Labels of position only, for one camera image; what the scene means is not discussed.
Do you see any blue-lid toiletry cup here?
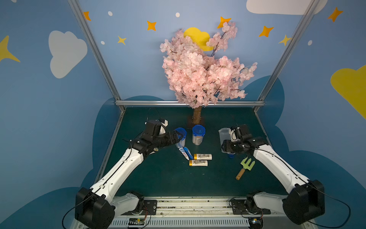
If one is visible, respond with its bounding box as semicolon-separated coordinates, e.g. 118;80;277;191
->
192;125;205;146
218;127;231;146
175;127;187;148

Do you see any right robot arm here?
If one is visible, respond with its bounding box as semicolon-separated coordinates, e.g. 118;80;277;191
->
218;125;325;225

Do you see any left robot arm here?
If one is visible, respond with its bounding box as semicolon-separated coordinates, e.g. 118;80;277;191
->
74;118;183;229

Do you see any white blue toothpaste tube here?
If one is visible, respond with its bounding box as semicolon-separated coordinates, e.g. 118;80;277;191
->
179;148;190;161

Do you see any orange-cap white bottle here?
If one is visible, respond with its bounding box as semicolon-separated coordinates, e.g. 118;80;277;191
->
189;160;208;167
193;154;213;160

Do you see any blue toothbrush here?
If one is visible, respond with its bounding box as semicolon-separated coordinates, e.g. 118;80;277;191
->
184;147;194;160

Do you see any pink cherry blossom tree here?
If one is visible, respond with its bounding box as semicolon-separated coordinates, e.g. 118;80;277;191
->
160;22;257;126

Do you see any right circuit board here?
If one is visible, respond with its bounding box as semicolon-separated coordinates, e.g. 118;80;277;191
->
248;218;263;229

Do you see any circuit board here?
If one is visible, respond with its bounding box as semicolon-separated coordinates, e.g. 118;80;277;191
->
248;218;263;229
128;218;146;227

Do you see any left circuit board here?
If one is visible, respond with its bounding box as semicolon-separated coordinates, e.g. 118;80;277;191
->
128;218;146;227

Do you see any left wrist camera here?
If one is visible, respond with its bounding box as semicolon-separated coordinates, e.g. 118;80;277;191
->
159;118;168;135

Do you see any green wooden-handled scraper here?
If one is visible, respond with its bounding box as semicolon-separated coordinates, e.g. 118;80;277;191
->
235;157;255;180

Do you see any aluminium back frame bar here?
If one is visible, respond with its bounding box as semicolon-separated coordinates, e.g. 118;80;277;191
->
115;100;265;108

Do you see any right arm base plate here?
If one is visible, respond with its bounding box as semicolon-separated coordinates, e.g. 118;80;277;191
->
229;198;271;215

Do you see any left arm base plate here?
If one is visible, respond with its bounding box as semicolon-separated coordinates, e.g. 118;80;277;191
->
123;199;157;216

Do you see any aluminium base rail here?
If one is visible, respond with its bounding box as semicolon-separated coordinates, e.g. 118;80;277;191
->
71;197;316;229

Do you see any left aluminium frame post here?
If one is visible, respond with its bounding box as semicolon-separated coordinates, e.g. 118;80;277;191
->
68;0;121;102

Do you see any aluminium frame post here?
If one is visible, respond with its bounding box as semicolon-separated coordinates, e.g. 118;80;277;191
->
68;0;121;102
254;0;321;113

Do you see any right aluminium frame post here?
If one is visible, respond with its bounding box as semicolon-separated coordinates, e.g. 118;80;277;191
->
254;0;321;113

